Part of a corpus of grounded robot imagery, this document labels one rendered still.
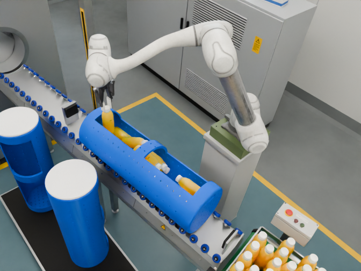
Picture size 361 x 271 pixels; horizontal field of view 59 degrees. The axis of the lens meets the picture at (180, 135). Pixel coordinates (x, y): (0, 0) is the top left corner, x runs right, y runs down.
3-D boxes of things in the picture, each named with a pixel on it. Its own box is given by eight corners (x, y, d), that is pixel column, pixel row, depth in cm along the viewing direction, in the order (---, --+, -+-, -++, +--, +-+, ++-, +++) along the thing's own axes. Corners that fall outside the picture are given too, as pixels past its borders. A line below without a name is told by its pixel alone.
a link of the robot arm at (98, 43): (91, 58, 164) (88, 72, 155) (87, 30, 153) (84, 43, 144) (113, 58, 165) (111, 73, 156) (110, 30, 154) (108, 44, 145)
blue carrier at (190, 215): (115, 133, 218) (115, 99, 199) (216, 211, 182) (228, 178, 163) (79, 152, 200) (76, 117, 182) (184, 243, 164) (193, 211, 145)
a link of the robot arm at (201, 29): (192, 18, 154) (196, 31, 145) (229, 11, 153) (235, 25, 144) (195, 42, 163) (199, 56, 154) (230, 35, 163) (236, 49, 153)
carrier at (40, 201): (25, 189, 272) (28, 217, 254) (-9, 112, 210) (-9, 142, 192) (60, 180, 281) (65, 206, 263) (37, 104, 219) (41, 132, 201)
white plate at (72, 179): (79, 206, 165) (79, 207, 166) (106, 168, 184) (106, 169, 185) (34, 188, 170) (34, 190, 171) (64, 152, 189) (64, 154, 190)
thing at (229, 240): (229, 239, 172) (234, 227, 163) (233, 241, 170) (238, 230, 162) (218, 251, 166) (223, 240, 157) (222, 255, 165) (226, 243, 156)
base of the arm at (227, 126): (233, 112, 222) (235, 106, 218) (258, 130, 211) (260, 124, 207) (215, 122, 213) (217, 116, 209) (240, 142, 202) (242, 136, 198)
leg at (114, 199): (115, 206, 284) (110, 161, 240) (120, 210, 282) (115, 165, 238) (110, 210, 281) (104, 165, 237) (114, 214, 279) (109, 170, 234)
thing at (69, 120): (77, 117, 227) (73, 100, 216) (80, 120, 226) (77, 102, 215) (65, 123, 222) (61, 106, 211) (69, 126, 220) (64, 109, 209)
